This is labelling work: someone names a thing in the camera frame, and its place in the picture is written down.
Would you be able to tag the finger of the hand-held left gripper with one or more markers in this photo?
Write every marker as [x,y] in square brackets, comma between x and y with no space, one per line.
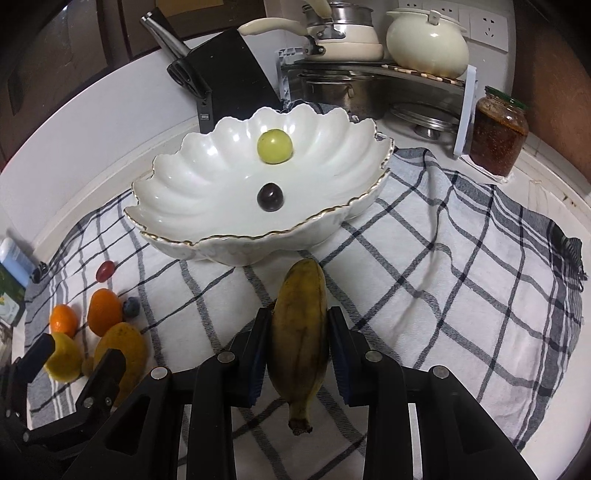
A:
[39,353]
[108,374]

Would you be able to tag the dark red grape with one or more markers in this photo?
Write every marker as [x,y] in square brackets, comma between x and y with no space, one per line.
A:
[105,271]

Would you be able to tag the green box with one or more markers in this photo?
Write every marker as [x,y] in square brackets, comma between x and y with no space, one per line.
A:
[9,300]

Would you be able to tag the white wall socket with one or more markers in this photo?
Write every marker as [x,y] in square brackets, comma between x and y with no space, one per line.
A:
[410,3]
[447,10]
[488,28]

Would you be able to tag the green round plum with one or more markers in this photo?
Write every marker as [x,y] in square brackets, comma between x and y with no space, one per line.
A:
[274,146]

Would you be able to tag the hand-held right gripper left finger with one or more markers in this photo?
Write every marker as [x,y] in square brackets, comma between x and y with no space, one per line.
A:
[256,360]

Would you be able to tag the small black clip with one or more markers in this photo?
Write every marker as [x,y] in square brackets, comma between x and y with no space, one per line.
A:
[39,273]

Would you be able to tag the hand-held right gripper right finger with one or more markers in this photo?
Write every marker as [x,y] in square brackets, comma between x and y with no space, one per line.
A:
[339,360]

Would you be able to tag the dark purple cherry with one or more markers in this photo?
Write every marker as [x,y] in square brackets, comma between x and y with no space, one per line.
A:
[270,197]

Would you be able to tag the stainless steel pot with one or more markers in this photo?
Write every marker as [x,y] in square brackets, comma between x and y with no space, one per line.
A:
[341,94]

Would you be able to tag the metal corner pot rack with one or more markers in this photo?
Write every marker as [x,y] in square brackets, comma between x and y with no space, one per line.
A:
[464,120]

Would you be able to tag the cream casserole pot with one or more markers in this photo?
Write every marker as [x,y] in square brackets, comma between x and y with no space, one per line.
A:
[427,44]

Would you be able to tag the small yellow fruit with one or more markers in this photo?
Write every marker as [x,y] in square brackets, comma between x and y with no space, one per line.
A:
[64,362]

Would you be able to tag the large yellow lemon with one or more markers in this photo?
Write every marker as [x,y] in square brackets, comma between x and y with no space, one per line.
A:
[127,344]

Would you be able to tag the brown wooden cabinet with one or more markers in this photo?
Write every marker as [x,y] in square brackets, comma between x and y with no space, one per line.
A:
[69,55]

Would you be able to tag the glass pot lid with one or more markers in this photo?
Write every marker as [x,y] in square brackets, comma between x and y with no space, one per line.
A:
[425,120]

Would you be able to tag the yellow brown banana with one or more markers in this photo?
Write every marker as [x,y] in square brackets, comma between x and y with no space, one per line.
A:
[300,332]

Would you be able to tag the small orange mandarin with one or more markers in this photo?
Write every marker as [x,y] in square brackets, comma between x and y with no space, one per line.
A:
[63,321]

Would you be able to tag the black knife block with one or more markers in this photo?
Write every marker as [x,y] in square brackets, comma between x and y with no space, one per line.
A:
[231,78]

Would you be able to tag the wooden bead trivet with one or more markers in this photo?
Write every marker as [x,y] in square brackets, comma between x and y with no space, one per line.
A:
[438,76]

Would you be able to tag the white bottle with blue label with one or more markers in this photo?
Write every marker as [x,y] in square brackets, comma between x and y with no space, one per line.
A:
[16,263]

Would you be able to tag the white scalloped ceramic bowl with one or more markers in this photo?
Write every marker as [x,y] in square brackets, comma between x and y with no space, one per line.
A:
[207,184]

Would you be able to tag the checked kitchen cloth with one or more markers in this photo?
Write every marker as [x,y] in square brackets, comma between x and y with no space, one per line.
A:
[438,277]

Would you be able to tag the cream frying pan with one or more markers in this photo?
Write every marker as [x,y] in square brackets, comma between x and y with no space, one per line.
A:
[341,50]

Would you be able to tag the blueberry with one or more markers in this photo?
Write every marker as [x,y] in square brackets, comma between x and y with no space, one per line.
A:
[131,308]

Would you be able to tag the steel steamer pot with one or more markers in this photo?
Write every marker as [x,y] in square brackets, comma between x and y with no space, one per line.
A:
[344,13]

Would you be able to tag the cream saucepan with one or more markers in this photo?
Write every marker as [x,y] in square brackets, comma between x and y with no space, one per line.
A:
[344,33]

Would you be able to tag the glass jar of chili sauce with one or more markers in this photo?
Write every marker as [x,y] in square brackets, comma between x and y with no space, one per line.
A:
[498,138]

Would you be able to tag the small olive green fruit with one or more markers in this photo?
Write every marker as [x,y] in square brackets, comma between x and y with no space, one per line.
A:
[87,367]

